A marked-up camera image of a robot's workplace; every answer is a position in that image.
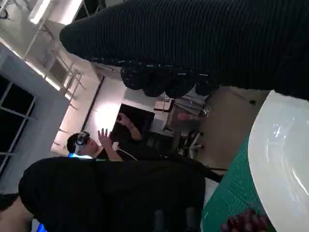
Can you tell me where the black office chair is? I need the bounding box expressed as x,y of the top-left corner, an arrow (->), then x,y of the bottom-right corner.
144,131 -> 181,159

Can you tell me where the person wearing headset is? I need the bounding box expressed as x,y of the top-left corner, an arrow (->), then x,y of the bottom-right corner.
66,113 -> 218,181

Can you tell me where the person in black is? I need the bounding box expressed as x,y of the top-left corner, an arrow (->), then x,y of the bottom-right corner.
18,156 -> 206,232

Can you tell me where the white headset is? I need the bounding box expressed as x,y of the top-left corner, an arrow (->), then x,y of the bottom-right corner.
74,131 -> 91,147

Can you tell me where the green cutting mat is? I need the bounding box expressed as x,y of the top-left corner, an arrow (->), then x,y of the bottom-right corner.
201,135 -> 277,232

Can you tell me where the white plate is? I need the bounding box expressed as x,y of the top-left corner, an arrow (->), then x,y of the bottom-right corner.
248,90 -> 309,230

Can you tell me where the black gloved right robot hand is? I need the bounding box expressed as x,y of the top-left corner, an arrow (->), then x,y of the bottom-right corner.
59,0 -> 309,102

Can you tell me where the dark window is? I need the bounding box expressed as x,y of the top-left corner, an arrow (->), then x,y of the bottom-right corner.
0,74 -> 37,170

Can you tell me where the black monitor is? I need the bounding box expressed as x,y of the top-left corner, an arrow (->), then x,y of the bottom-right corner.
112,103 -> 155,144

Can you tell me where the ceiling light strip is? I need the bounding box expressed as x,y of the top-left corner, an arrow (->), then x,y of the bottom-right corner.
28,0 -> 60,25

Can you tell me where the red toy grapes bunch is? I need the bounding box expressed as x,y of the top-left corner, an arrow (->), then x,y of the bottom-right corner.
221,209 -> 268,232

